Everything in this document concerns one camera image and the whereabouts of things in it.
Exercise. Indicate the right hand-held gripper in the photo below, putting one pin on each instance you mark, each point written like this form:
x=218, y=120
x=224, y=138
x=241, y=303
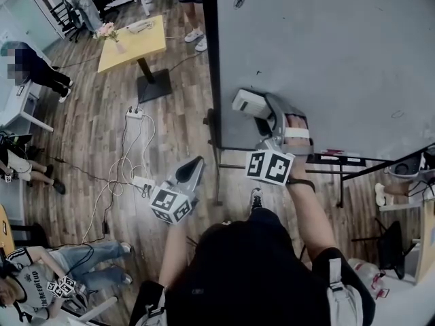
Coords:
x=272, y=166

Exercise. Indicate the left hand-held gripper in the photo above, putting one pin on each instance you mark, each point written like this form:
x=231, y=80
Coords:
x=170, y=202

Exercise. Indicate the small white plastic box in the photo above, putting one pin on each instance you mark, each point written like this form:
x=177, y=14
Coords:
x=249, y=104

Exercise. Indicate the grey work table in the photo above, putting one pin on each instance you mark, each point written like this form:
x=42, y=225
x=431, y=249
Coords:
x=323, y=46

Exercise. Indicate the person's left forearm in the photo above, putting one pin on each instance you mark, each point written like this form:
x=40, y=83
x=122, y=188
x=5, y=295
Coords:
x=173, y=250

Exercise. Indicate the person's right forearm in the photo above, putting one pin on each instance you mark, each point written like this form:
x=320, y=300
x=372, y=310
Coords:
x=309, y=216

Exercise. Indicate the person's right hand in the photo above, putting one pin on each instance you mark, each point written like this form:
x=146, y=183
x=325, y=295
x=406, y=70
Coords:
x=295, y=121

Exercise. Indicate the white power strip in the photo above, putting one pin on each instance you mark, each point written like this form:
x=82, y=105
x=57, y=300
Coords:
x=134, y=114
x=142, y=181

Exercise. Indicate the person's left shoe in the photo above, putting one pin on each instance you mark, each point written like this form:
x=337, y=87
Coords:
x=226, y=222

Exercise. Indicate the person's shoe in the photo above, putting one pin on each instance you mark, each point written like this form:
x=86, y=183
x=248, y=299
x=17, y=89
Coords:
x=226, y=222
x=256, y=199

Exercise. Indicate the person's right shoe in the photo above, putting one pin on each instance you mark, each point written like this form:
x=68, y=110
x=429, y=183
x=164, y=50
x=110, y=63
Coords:
x=256, y=199

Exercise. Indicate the person's right leg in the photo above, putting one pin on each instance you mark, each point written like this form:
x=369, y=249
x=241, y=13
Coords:
x=266, y=216

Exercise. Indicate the grey round appliance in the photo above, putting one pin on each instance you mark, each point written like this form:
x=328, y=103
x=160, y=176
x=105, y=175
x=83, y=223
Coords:
x=404, y=167

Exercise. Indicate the vase with pink flowers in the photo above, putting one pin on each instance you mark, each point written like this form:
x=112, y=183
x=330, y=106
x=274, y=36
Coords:
x=119, y=48

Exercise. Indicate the person's black shirt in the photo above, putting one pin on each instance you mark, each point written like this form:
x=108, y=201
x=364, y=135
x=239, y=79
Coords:
x=321, y=267

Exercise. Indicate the white tray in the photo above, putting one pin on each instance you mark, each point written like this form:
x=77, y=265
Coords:
x=139, y=26

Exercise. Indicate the black folding chair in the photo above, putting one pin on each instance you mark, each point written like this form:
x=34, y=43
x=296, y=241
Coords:
x=391, y=246

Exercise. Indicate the black equipment case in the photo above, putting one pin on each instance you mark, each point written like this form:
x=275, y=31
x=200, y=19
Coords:
x=13, y=141

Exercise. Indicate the white desk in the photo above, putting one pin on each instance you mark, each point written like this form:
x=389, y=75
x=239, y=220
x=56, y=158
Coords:
x=20, y=110

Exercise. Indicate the clear plastic water jug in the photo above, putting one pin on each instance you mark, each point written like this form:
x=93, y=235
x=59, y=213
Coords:
x=368, y=277

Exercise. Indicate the round wooden table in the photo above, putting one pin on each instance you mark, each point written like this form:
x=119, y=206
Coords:
x=6, y=226

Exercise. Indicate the light wooden desk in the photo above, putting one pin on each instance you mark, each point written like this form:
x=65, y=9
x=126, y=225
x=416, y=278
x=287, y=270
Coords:
x=426, y=243

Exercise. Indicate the black office chair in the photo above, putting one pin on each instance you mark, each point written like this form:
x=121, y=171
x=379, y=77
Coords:
x=69, y=19

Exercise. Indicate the yellow pedestal table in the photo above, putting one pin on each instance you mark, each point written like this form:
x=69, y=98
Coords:
x=136, y=46

